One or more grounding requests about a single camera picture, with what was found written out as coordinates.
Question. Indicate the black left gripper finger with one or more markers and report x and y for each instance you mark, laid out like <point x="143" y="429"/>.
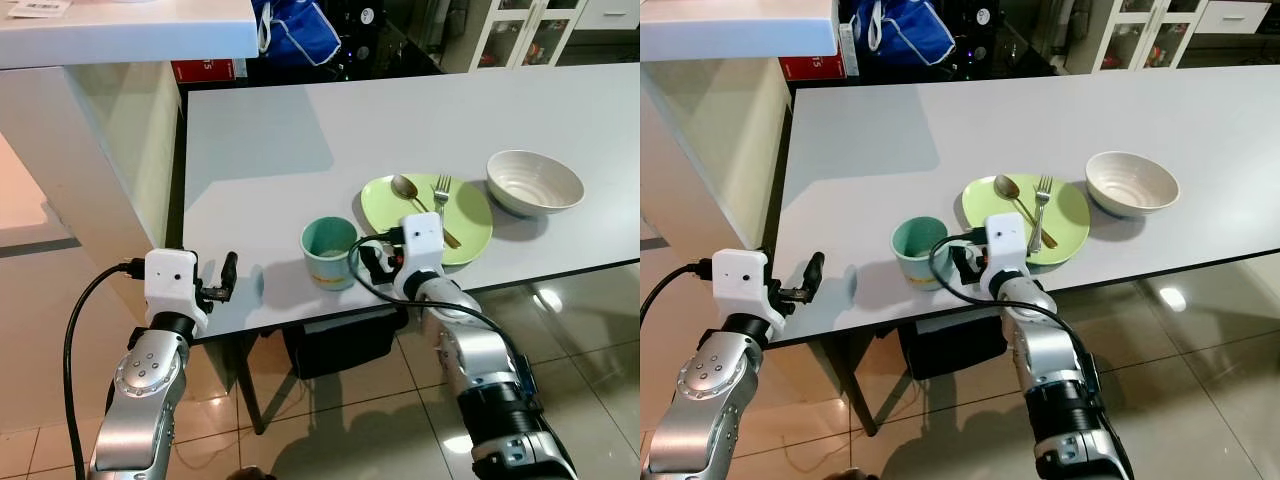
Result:
<point x="814" y="275"/>
<point x="230" y="275"/>

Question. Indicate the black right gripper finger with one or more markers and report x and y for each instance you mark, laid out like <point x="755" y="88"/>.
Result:
<point x="961" y="278"/>
<point x="958" y="256"/>
<point x="368" y="254"/>
<point x="371" y="275"/>

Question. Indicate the mint green ceramic mug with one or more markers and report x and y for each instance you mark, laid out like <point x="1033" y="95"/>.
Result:
<point x="328" y="260"/>
<point x="918" y="260"/>

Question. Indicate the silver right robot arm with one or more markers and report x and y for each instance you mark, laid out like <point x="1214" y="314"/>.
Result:
<point x="480" y="360"/>
<point x="1060" y="370"/>

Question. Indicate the black box under table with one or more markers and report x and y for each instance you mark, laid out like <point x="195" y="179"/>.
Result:
<point x="945" y="348"/>
<point x="340" y="345"/>

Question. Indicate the metal spoon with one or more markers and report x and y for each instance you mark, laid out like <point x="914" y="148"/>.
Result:
<point x="1005" y="187"/>
<point x="403" y="187"/>

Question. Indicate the metal fork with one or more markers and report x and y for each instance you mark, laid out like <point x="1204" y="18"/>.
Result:
<point x="1043" y="200"/>
<point x="442" y="195"/>

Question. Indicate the light green plate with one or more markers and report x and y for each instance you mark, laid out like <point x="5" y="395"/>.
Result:
<point x="1070" y="225"/>
<point x="470" y="225"/>

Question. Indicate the white ceramic bowl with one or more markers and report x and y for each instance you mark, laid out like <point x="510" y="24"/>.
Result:
<point x="535" y="182"/>
<point x="1132" y="182"/>

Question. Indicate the red cardboard box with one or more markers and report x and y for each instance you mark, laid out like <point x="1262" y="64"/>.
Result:
<point x="200" y="70"/>
<point x="810" y="66"/>

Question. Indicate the black appliance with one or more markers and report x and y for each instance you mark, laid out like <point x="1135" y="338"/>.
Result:
<point x="385" y="35"/>
<point x="1000" y="35"/>

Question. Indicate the blue bag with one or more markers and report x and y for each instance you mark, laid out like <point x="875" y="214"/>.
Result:
<point x="300" y="35"/>
<point x="910" y="35"/>

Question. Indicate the white glass door cabinet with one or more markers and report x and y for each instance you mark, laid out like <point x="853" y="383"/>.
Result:
<point x="1130" y="35"/>
<point x="520" y="35"/>

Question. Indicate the white barcode label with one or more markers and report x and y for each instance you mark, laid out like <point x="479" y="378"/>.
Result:
<point x="40" y="8"/>

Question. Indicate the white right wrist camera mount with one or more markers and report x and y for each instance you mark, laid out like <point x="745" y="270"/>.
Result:
<point x="420" y="250"/>
<point x="1007" y="250"/>

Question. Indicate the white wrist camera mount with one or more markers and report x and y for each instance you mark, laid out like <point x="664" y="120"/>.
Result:
<point x="745" y="290"/>
<point x="1007" y="250"/>
<point x="420" y="250"/>
<point x="172" y="290"/>

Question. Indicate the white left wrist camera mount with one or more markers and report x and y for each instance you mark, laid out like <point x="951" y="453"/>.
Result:
<point x="172" y="290"/>
<point x="745" y="290"/>

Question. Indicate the black table leg frame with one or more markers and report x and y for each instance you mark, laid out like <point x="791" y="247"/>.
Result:
<point x="862" y="385"/>
<point x="250" y="385"/>

